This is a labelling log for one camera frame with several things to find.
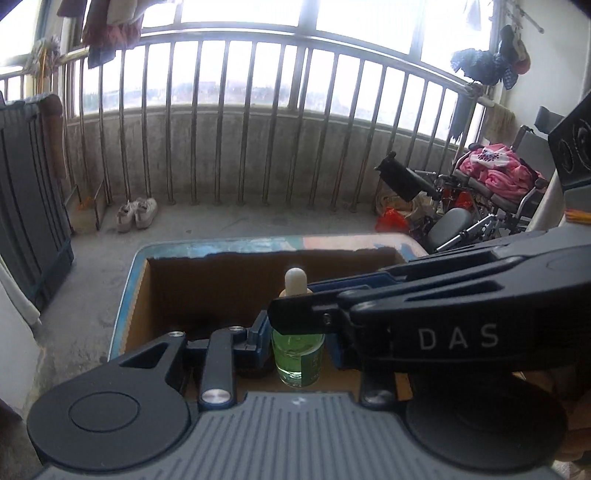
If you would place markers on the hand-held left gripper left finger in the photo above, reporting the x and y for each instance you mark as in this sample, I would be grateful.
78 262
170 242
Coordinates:
261 334

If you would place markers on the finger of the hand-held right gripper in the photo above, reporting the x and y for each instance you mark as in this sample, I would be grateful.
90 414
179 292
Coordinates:
351 282
304 311

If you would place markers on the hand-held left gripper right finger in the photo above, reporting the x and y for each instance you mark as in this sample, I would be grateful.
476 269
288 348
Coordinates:
337 353

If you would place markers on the green dropper bottle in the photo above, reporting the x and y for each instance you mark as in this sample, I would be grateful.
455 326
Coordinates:
298 360

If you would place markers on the cardboard box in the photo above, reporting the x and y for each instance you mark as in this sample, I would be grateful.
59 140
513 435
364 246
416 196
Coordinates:
207 286

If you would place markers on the red plastic bag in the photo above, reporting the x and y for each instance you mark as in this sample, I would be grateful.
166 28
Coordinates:
392 220

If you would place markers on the wheelchair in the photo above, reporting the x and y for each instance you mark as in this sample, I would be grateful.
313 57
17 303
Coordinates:
448 228

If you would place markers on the ocean print table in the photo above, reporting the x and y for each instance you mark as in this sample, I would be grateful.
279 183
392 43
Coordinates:
128 300

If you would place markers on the pink clothes pile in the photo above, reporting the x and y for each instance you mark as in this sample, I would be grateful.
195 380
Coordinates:
494 170

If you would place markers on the metal balcony railing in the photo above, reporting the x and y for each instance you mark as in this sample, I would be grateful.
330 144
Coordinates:
244 138

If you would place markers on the beige towel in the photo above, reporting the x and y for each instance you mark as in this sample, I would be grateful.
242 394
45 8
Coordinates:
498 122

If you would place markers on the white cloth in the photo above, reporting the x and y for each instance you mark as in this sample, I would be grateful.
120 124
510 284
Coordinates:
18 295

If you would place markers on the hanging dark dotted clothes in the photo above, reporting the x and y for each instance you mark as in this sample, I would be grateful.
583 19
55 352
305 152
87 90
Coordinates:
480 64

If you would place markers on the dark grey folding panel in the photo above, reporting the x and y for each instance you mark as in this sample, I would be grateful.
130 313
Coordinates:
27 207

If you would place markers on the brown cardboard sheet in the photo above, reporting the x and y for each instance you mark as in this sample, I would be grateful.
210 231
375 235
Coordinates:
53 134

